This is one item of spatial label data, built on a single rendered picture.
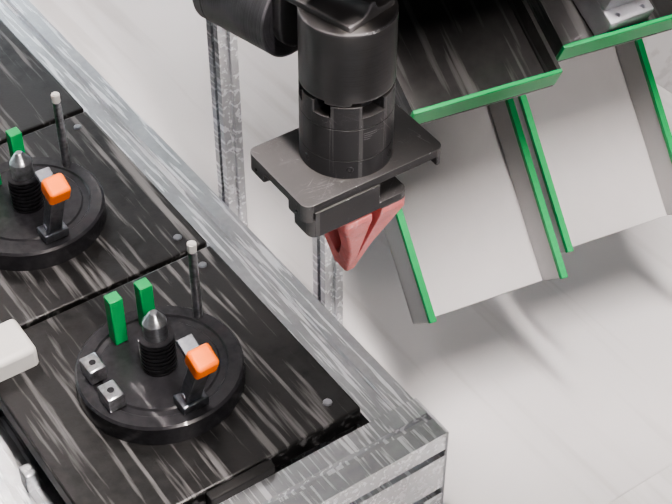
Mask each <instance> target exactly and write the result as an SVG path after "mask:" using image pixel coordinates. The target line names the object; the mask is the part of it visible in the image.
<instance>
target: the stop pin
mask: <svg viewBox="0 0 672 504"><path fill-rule="evenodd" d="M19 473H20V477H21V482H22V484H23V486H24V487H25V489H26V490H27V492H28V493H31V492H33V491H35V490H37V489H39V488H40V487H41V484H40V479H39V475H38V471H37V470H36V468H35V467H34V465H33V464H32V463H31V462H29V463H27V464H25V465H23V466H21V467H19Z"/></svg>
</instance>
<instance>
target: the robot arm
mask: <svg viewBox="0 0 672 504"><path fill-rule="evenodd" d="M192 2H193V5H194V8H195V10H196V11H197V13H198V14H199V15H200V16H201V17H203V18H205V19H207V20H208V21H210V22H212V23H214V24H216V25H218V26H219V27H221V28H223V29H225V30H227V31H229V32H230V33H232V34H234V35H236V36H238V37H239V38H241V39H243V40H245V41H247V42H249V43H250V44H252V45H254V46H256V47H258V48H260V49H261V50H263V51H265V52H267V53H269V54H270V55H272V56H275V57H285V56H289V55H291V54H293V53H295V52H296V51H297V50H298V102H299V128H297V129H294V130H292V131H290V132H287V133H285V134H283V135H280V136H278V137H276V138H273V139H271V140H269V141H266V142H264V143H262V144H259V145H257V146H255V147H253V148H252V149H251V151H250V157H251V169H252V171H253V172H254V173H255V174H256V175H257V176H258V177H259V178H260V179H261V180H262V181H263V182H267V181H271V182H272V183H273V184H274V185H275V186H276V187H277V188H278V189H279V190H280V191H281V192H282V193H283V194H284V195H285V196H286V197H287V198H288V208H289V209H290V210H291V211H292V212H293V213H294V220H295V223H296V224H297V225H298V226H299V228H300V229H301V230H302V231H303V232H304V233H305V234H306V235H307V236H309V237H313V238H315V237H320V236H322V235H325V238H326V240H327V243H328V245H329V247H330V250H331V252H332V255H333V257H334V259H335V261H336V262H337V263H338V264H339V265H340V266H341V267H342V268H343V269H344V270H345V271H349V270H351V269H352V268H354V267H355V265H356V264H357V263H358V261H359V260H360V258H361V257H362V255H363V254H364V252H365V251H366V250H367V248H368V247H369V245H370V244H371V243H372V241H373V240H374V239H375V238H376V237H377V236H378V234H379V233H380V232H381V231H382V230H383V229H384V228H385V226H386V225H387V224H388V223H389V222H390V221H391V219H392V218H393V217H394V216H395V215H396V214H397V213H398V211H399V210H400V209H401V208H402V207H403V206H404V201H405V186H404V184H403V183H401V182H400V181H399V180H398V179H397V178H396V177H395V176H397V175H399V174H401V173H403V172H405V171H408V170H410V169H412V168H414V167H416V166H419V165H421V164H423V163H425V162H427V161H430V160H431V161H432V162H433V163H434V164H435V165H438V164H439V163H440V154H441V143H440V142H439V141H438V140H437V139H436V138H435V137H433V136H432V135H431V134H430V133H429V132H428V131H427V130H426V129H424V128H423V127H422V126H421V125H420V124H419V123H418V122H416V121H415V120H414V119H413V118H412V117H411V116H410V115H409V114H407V113H406V112H405V111H404V110H403V109H402V108H401V107H399V106H398V105H397V104H396V103H395V87H396V64H397V42H398V19H399V3H398V0H192Z"/></svg>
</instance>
